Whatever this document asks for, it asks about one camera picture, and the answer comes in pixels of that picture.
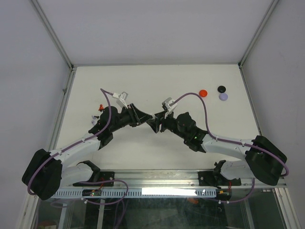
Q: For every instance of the aluminium frame post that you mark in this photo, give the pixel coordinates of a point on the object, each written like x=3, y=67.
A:
x=266, y=17
x=51, y=32

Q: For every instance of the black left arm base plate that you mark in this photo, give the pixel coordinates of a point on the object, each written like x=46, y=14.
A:
x=106, y=179

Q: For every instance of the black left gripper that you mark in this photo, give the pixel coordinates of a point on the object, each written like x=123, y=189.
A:
x=137, y=117

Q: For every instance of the black charging case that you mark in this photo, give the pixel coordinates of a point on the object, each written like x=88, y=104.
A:
x=221, y=89

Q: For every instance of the aluminium frame post left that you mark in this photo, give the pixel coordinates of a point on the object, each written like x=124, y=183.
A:
x=51, y=32

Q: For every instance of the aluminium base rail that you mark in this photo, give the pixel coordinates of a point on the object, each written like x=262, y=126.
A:
x=165, y=178

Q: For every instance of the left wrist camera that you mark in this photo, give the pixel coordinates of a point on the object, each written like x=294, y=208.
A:
x=121, y=99

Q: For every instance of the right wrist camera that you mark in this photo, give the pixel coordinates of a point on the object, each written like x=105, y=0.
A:
x=169, y=106

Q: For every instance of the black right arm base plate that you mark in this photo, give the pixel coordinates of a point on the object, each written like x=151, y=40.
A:
x=207, y=178

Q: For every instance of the white charging case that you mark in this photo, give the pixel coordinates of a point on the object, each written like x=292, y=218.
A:
x=153, y=117

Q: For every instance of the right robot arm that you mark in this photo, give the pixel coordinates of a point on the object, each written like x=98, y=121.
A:
x=258, y=158

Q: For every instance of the aluminium frame post right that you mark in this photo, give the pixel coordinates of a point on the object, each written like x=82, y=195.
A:
x=266, y=17

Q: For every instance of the orange charging case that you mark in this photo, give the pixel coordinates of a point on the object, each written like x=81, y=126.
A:
x=203, y=93

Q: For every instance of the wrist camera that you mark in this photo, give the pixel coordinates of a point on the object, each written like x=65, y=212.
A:
x=169, y=106
x=121, y=99

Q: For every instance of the grey slotted cable duct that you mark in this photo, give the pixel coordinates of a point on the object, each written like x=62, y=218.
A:
x=146, y=192

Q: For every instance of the orange earbud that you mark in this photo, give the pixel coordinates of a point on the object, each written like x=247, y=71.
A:
x=101, y=108

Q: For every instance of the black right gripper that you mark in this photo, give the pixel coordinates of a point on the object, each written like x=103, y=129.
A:
x=155, y=123

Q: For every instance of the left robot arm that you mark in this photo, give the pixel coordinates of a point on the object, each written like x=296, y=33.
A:
x=49, y=171

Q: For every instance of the lilac charging case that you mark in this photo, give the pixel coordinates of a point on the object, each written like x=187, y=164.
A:
x=223, y=96

